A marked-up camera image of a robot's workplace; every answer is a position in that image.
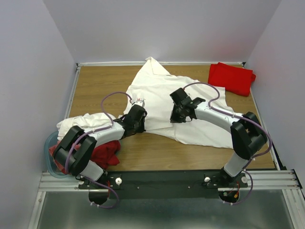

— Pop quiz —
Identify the white printed t-shirt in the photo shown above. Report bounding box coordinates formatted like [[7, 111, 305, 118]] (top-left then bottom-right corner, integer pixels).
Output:
[[124, 57, 233, 149]]

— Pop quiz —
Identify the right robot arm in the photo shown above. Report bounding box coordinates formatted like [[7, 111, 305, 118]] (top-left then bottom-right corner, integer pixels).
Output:
[[170, 88, 267, 187]]

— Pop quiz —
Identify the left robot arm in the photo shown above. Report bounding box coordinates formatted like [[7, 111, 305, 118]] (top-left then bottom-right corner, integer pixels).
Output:
[[52, 104, 147, 188]]

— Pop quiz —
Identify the dark red t-shirt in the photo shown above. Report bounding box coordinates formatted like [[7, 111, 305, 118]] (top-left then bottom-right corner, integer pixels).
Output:
[[49, 141, 121, 174]]

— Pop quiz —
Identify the folded bright red t-shirt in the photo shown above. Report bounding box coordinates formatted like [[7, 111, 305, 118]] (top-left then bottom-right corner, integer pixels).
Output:
[[208, 62, 256, 97]]

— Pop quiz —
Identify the teal plastic bin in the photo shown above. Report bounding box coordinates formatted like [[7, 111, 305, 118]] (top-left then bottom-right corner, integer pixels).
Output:
[[44, 131, 68, 178]]

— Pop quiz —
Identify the pink t-shirt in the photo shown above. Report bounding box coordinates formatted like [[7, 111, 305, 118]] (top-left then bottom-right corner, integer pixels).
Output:
[[48, 141, 66, 174]]

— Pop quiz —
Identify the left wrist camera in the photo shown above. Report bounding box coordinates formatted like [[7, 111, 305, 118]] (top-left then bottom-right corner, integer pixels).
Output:
[[132, 98, 145, 107]]

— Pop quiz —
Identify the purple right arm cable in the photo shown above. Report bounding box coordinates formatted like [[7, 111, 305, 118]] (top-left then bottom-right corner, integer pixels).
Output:
[[182, 82, 273, 206]]

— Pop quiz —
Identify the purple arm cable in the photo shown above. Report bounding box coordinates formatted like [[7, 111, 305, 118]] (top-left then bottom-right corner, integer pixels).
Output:
[[182, 82, 273, 206], [65, 92, 134, 209]]

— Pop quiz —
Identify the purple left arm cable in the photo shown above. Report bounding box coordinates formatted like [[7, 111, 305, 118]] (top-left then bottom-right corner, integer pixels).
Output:
[[65, 92, 134, 209]]

